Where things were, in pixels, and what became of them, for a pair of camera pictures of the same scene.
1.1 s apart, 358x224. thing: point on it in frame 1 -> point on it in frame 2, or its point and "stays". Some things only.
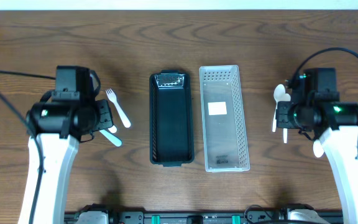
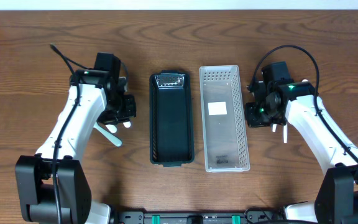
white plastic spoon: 288,98 stays
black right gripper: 282,120 -> 252,120
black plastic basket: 171,143 stays
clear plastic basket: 225,137 stays
